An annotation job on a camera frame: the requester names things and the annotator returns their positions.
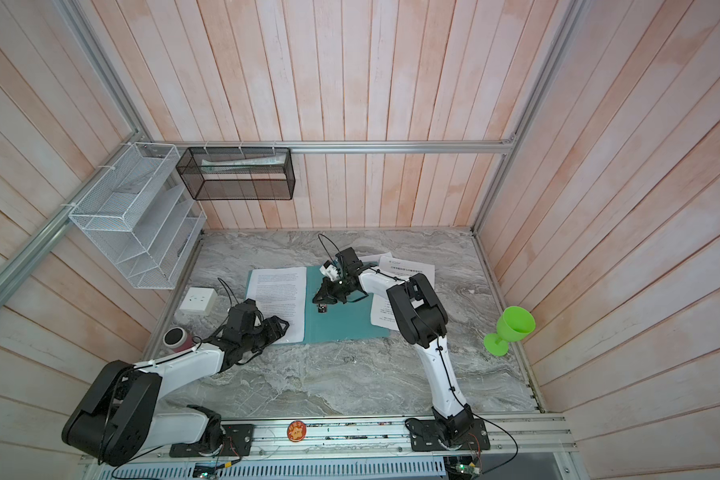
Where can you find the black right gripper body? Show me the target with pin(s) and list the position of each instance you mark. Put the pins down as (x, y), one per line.
(344, 281)

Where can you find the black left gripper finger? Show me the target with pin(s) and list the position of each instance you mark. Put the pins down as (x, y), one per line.
(264, 338)
(273, 328)

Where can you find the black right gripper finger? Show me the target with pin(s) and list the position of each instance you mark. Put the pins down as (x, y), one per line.
(344, 296)
(324, 294)

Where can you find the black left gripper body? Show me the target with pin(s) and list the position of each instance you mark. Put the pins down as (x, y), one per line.
(250, 339)

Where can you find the paper with English text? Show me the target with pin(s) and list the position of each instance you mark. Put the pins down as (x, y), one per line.
(282, 293)

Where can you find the teal file folder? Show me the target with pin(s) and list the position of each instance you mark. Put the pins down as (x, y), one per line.
(341, 322)

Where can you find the paper with XDOF heading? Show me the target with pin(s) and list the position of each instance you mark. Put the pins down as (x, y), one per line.
(387, 273)

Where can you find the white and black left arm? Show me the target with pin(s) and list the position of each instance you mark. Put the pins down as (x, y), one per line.
(118, 416)

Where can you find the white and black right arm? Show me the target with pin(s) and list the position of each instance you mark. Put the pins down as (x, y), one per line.
(422, 321)

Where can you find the white power socket box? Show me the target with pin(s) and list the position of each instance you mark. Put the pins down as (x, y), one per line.
(199, 300)

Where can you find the pink tape roll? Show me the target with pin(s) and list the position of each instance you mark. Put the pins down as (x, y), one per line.
(177, 339)

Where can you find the red round sticker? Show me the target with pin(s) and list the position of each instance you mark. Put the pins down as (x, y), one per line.
(296, 431)

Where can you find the green plastic goblet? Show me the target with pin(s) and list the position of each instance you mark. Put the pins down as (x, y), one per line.
(514, 324)

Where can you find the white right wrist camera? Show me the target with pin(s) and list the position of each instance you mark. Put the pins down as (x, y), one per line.
(331, 271)

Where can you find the white wire mesh shelf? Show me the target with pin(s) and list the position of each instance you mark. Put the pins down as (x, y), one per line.
(142, 221)

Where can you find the black wire mesh basket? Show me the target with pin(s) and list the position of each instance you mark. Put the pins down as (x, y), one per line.
(238, 173)

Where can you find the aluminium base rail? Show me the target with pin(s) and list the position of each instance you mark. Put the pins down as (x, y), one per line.
(521, 446)

